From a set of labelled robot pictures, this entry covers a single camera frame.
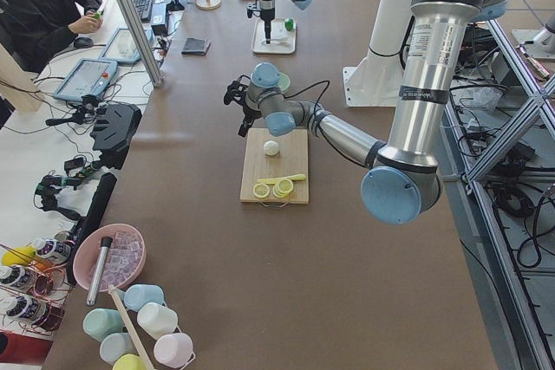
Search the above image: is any yellow plastic knife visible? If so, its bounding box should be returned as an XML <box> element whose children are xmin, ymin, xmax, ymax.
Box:
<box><xmin>257</xmin><ymin>173</ymin><xmax>307</xmax><ymax>185</ymax></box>

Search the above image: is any yellow cup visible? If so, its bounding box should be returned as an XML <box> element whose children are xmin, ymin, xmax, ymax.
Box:
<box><xmin>112</xmin><ymin>354</ymin><xmax>146</xmax><ymax>370</ymax></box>

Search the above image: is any blue teach pendant near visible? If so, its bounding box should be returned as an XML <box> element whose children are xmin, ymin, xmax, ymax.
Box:
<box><xmin>53</xmin><ymin>59</ymin><xmax>118</xmax><ymax>102</ymax></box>

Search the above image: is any cream rectangular serving tray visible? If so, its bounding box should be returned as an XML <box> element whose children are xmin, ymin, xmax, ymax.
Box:
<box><xmin>251</xmin><ymin>17</ymin><xmax>297</xmax><ymax>55</ymax></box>

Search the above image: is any pale blue cup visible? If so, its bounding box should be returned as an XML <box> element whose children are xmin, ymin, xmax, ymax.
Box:
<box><xmin>99</xmin><ymin>333</ymin><xmax>137</xmax><ymax>365</ymax></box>

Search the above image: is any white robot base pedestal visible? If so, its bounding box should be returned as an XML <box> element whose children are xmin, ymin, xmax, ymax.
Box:
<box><xmin>343</xmin><ymin>0</ymin><xmax>412</xmax><ymax>107</ymax></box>

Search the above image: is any aluminium frame post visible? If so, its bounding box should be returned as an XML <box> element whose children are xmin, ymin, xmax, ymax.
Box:
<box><xmin>116</xmin><ymin>0</ymin><xmax>163</xmax><ymax>88</ymax></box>

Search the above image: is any blue teach pendant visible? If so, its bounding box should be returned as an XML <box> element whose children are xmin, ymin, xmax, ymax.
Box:
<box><xmin>99</xmin><ymin>28</ymin><xmax>140</xmax><ymax>66</ymax></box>
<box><xmin>53</xmin><ymin>59</ymin><xmax>118</xmax><ymax>102</ymax></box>

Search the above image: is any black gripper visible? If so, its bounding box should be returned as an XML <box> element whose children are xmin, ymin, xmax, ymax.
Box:
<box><xmin>238</xmin><ymin>101</ymin><xmax>262</xmax><ymax>137</ymax></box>
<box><xmin>264</xmin><ymin>19</ymin><xmax>272</xmax><ymax>44</ymax></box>

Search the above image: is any bamboo cutting board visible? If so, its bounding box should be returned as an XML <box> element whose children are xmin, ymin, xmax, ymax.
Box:
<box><xmin>239</xmin><ymin>128</ymin><xmax>310</xmax><ymax>204</ymax></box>

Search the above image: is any white cup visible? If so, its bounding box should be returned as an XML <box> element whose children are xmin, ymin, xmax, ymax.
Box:
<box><xmin>137</xmin><ymin>302</ymin><xmax>178</xmax><ymax>340</ymax></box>

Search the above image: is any wooden cup rack pole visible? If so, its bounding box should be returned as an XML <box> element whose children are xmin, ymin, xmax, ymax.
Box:
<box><xmin>108</xmin><ymin>285</ymin><xmax>154</xmax><ymax>370</ymax></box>

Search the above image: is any person in black shirt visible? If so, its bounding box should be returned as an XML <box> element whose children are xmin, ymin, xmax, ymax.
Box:
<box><xmin>1</xmin><ymin>0</ymin><xmax>102</xmax><ymax>73</ymax></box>

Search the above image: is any pink cup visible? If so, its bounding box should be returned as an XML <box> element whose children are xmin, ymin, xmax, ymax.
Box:
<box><xmin>153</xmin><ymin>333</ymin><xmax>196</xmax><ymax>368</ymax></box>

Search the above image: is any pink ribbed bowl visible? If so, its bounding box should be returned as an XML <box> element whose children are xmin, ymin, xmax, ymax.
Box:
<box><xmin>73</xmin><ymin>224</ymin><xmax>147</xmax><ymax>292</ymax></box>

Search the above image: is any single lemon slice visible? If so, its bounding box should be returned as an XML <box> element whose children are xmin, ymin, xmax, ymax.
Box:
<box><xmin>252</xmin><ymin>183</ymin><xmax>270</xmax><ymax>199</ymax></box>

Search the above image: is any copper wire bottle rack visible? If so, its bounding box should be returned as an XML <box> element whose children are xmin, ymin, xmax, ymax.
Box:
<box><xmin>1</xmin><ymin>245</ymin><xmax>69</xmax><ymax>337</ymax></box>

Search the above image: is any blue teach pendant far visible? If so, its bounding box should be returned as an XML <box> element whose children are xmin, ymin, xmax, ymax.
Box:
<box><xmin>99</xmin><ymin>28</ymin><xmax>140</xmax><ymax>66</ymax></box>

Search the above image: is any white steamed bun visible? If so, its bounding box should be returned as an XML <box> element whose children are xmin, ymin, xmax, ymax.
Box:
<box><xmin>263</xmin><ymin>140</ymin><xmax>280</xmax><ymax>157</ymax></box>

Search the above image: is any mint green bowl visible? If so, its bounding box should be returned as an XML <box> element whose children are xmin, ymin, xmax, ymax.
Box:
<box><xmin>278</xmin><ymin>73</ymin><xmax>291</xmax><ymax>93</ymax></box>

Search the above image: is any mint green cup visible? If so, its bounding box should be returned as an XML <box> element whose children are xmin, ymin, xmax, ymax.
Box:
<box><xmin>82</xmin><ymin>308</ymin><xmax>124</xmax><ymax>342</ymax></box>

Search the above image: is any metal cylinder tool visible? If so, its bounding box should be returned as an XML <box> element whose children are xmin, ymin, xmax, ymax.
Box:
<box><xmin>86</xmin><ymin>237</ymin><xmax>113</xmax><ymax>307</ymax></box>

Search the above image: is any light blue cup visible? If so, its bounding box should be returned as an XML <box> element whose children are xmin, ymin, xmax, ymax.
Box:
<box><xmin>124</xmin><ymin>283</ymin><xmax>165</xmax><ymax>312</ymax></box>

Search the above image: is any white ceramic spoon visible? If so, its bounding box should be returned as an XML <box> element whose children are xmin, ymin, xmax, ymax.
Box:
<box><xmin>260</xmin><ymin>36</ymin><xmax>290</xmax><ymax>45</ymax></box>

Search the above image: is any grey folded cloth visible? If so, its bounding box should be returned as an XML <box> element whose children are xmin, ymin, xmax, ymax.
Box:
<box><xmin>181</xmin><ymin>37</ymin><xmax>211</xmax><ymax>56</ymax></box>

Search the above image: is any black computer mouse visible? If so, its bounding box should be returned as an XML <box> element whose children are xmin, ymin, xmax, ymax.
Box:
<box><xmin>73</xmin><ymin>36</ymin><xmax>95</xmax><ymax>49</ymax></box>

